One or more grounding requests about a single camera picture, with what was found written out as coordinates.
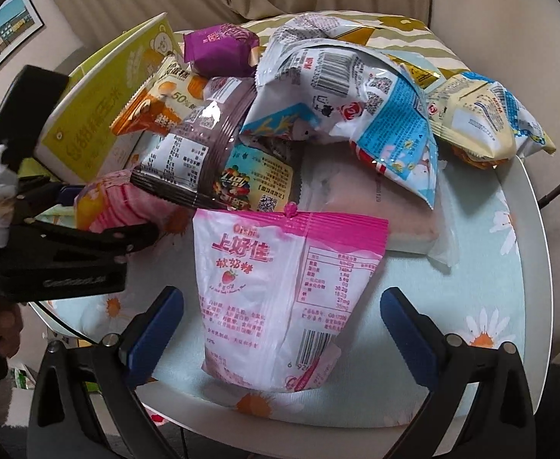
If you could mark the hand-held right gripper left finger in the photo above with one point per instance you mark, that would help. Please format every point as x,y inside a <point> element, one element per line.
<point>151,332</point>

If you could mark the round white table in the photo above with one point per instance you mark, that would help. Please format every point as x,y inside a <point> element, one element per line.
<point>531,248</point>

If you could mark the dark colourful candy packet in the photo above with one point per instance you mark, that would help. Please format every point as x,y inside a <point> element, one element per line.
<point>260,181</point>

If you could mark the framed wall picture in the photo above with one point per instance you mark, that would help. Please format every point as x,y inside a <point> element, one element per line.
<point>7,38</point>

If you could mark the orange and white snack packet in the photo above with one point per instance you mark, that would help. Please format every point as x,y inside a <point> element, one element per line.
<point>165,100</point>

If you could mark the large white and blue snack bag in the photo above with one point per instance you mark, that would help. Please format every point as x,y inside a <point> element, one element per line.
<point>356,95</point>

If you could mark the small gold packet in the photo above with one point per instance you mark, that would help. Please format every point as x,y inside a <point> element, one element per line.
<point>421,75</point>

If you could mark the purple snack packet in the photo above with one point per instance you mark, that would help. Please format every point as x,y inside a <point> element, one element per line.
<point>222,50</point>

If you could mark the yellow and white snack bag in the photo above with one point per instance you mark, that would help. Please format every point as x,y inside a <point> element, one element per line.
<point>485,114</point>

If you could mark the pink and white candy bag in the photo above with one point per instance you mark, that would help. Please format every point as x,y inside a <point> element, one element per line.
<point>280,296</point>

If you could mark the light blue daisy tablecloth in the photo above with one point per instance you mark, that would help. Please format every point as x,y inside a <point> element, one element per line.
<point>476,272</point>

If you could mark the pale pink clear-wrapped packet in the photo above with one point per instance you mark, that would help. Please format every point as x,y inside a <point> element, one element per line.
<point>356,210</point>

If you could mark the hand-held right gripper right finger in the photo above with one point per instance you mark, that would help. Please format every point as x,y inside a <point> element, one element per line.
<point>408,334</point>

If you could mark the striped floral blanket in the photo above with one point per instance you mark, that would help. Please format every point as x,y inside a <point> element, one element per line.
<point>404,38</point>

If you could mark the pink and yellow snack packet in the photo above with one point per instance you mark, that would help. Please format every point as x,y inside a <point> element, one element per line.
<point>117,201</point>

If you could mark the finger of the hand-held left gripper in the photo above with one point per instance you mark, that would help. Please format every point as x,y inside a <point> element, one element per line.
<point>40,193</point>
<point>93,241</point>

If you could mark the mauve striped snack packet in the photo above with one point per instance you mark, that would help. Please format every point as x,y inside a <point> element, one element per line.
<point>193,153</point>

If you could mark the yellow-green cardboard box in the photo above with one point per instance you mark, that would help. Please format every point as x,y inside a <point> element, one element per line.
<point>98,100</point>

